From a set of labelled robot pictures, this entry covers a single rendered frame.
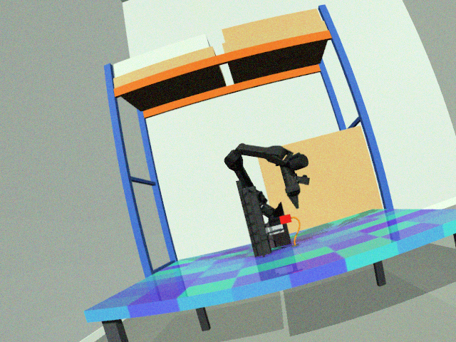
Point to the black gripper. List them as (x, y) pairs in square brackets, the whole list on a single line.
[(292, 190)]

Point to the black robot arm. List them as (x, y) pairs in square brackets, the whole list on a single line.
[(274, 154)]

